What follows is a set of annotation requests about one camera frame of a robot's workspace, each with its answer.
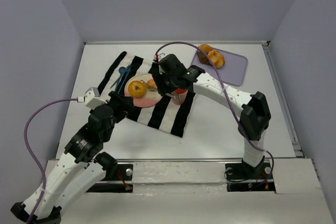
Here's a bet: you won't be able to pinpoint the metal tongs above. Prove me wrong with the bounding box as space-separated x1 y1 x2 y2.
141 79 181 101

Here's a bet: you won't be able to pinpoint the small round bun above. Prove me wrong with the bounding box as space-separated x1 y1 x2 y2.
146 79 157 88

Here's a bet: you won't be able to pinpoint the orange bagel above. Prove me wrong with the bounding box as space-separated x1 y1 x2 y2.
128 81 147 98

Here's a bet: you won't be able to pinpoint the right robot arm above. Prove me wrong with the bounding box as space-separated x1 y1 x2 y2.
152 54 271 180

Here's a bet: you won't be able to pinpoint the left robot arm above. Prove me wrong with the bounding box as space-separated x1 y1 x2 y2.
11 88 134 223

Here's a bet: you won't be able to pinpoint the cream and pink plate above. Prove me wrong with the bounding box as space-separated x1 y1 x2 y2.
124 73 162 108

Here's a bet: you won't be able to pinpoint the pink cup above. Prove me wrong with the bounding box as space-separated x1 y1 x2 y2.
173 89 188 105

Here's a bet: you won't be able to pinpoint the dark brown pastry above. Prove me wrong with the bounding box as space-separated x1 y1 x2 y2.
197 51 210 65

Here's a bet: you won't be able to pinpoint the blue knife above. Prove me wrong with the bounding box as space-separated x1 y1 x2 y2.
118 69 132 94

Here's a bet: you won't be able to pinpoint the black white striped placemat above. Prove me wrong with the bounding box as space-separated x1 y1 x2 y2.
98 51 195 137

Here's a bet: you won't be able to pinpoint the blue spoon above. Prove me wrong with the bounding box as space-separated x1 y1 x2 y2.
110 67 127 89

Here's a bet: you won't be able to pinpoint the blue fork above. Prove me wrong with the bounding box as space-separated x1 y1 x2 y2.
111 64 132 93

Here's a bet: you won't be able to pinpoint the top glazed bun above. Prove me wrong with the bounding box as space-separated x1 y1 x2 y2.
199 44 213 54

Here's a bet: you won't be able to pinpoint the glazed round bun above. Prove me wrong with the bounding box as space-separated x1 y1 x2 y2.
207 50 225 69

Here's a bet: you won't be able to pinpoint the lavender tray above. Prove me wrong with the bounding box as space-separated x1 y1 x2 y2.
191 48 248 87

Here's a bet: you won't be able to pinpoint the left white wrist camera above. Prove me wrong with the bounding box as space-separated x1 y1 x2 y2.
83 87 106 110

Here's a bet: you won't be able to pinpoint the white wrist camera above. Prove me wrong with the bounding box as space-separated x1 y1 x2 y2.
153 53 166 64
83 87 106 110

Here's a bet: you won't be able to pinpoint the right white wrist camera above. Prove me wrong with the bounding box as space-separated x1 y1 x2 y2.
153 53 166 64

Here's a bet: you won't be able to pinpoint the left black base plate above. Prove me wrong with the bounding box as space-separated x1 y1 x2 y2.
87 163 133 193

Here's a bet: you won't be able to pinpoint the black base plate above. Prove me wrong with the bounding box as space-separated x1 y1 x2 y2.
224 163 276 193
87 163 133 193

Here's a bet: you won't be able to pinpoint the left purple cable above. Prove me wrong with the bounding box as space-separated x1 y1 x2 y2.
23 98 84 224

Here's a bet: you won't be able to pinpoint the purple cable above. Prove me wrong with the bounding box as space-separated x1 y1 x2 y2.
23 98 84 224
154 41 275 183

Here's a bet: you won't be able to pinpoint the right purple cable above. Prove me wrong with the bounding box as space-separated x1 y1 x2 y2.
154 41 275 183

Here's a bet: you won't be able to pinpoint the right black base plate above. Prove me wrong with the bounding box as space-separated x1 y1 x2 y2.
224 163 276 193

